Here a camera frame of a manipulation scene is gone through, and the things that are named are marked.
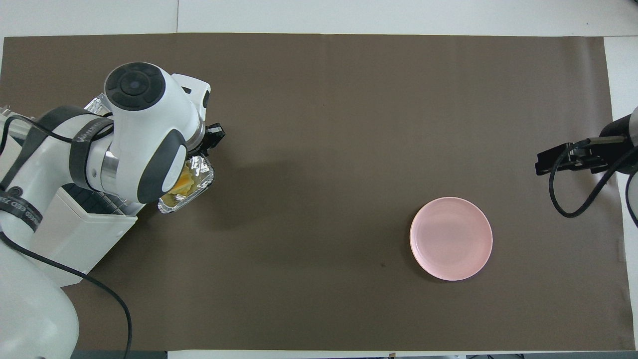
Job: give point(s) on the aluminium foil tray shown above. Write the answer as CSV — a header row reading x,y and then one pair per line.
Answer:
x,y
199,172

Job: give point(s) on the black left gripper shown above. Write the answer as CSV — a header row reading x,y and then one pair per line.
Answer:
x,y
213,135

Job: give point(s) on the brown table mat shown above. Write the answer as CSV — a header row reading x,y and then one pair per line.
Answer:
x,y
324,149

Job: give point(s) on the pink round plate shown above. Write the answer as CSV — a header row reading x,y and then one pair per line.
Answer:
x,y
451,239

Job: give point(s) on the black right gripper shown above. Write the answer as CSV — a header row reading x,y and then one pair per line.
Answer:
x,y
578,157

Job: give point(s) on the cream toaster oven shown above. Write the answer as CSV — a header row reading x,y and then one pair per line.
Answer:
x,y
75,239

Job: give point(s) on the glass oven door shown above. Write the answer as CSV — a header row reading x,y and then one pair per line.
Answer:
x,y
97,105

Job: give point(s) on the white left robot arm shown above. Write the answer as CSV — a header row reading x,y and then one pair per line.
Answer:
x,y
144,129

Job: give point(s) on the golden ridged bread loaf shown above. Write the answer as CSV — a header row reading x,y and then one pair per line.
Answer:
x,y
183,185

